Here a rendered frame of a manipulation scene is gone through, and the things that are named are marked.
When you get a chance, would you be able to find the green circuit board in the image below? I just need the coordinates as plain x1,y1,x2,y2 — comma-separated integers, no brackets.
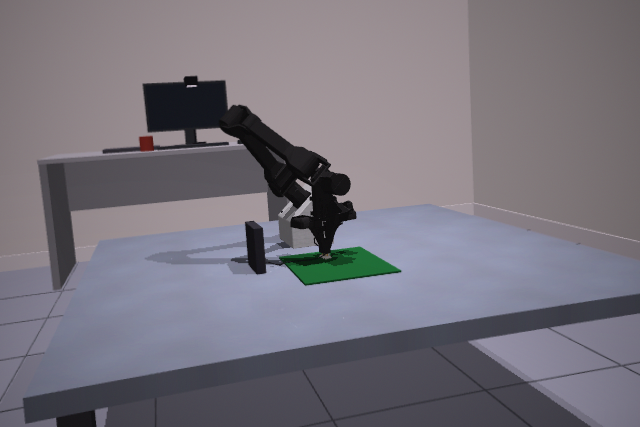
279,247,401,286

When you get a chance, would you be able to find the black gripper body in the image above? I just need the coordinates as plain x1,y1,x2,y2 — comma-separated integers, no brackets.
290,193,356,229

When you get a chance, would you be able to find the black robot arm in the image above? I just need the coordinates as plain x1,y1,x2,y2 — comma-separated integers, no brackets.
219,105,353,224

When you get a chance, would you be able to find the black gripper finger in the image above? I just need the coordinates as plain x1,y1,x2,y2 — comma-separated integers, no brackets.
323,221,343,248
309,226,326,250

